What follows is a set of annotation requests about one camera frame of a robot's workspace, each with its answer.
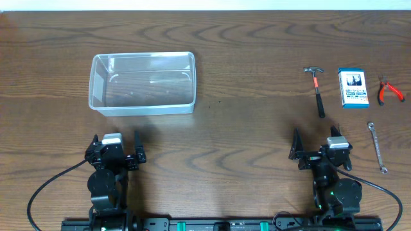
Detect blue white cardboard box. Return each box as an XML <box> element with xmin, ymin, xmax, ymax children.
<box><xmin>338</xmin><ymin>67</ymin><xmax>369</xmax><ymax>108</ymax></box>

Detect clear plastic container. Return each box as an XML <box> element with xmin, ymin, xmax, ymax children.
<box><xmin>88</xmin><ymin>51</ymin><xmax>197</xmax><ymax>117</ymax></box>

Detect red handled pliers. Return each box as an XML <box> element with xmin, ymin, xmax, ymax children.
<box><xmin>377</xmin><ymin>74</ymin><xmax>406</xmax><ymax>107</ymax></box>

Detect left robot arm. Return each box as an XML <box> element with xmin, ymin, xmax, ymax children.
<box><xmin>84</xmin><ymin>132</ymin><xmax>147</xmax><ymax>230</ymax></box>

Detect small claw hammer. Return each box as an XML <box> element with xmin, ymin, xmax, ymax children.
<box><xmin>303</xmin><ymin>66</ymin><xmax>326</xmax><ymax>118</ymax></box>

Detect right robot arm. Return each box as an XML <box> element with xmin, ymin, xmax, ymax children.
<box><xmin>288</xmin><ymin>126</ymin><xmax>362</xmax><ymax>225</ymax></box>

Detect silver combination wrench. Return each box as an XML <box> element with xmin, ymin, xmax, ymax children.
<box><xmin>367</xmin><ymin>122</ymin><xmax>388</xmax><ymax>174</ymax></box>

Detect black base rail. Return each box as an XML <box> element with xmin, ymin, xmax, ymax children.
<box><xmin>60</xmin><ymin>216</ymin><xmax>383</xmax><ymax>231</ymax></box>

